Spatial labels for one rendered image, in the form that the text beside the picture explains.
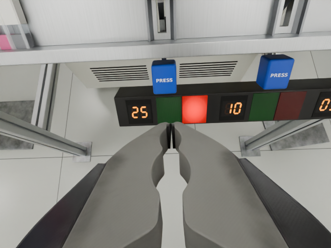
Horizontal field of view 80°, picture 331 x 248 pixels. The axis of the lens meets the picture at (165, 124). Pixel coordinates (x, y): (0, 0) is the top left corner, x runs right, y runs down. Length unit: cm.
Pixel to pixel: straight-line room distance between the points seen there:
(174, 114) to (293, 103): 14
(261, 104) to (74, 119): 89
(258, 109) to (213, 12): 12
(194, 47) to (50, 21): 13
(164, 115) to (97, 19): 12
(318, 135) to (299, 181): 22
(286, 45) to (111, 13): 15
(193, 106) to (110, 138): 74
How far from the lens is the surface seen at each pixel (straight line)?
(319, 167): 107
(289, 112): 28
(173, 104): 23
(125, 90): 25
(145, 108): 24
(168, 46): 18
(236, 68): 86
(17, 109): 119
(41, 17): 23
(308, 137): 106
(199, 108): 24
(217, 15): 21
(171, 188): 88
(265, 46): 20
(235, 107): 25
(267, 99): 26
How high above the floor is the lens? 88
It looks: 73 degrees down
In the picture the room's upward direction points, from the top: 8 degrees counter-clockwise
